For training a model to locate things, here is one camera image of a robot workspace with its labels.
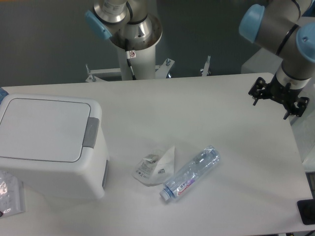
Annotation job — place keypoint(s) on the clear zip bag left edge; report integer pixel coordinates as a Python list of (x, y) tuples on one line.
[(12, 199)]

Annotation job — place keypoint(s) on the white trash can lid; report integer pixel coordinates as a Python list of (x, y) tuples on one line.
[(42, 130)]

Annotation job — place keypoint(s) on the white plastic trash can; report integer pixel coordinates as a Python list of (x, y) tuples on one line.
[(82, 179)]

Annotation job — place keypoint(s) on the clear plastic water bottle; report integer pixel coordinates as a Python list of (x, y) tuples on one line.
[(183, 180)]

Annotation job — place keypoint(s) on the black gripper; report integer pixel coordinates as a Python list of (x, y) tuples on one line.
[(294, 105)]

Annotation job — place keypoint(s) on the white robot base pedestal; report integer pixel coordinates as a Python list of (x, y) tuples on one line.
[(138, 41)]

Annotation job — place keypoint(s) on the white metal base frame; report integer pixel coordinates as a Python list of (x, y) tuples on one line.
[(131, 71)]

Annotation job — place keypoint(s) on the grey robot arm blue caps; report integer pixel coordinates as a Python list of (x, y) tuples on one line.
[(273, 27)]

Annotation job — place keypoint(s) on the clear plastic bag with parts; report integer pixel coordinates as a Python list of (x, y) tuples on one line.
[(156, 167)]

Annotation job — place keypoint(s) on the black device table corner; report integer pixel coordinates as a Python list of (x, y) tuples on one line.
[(307, 211)]

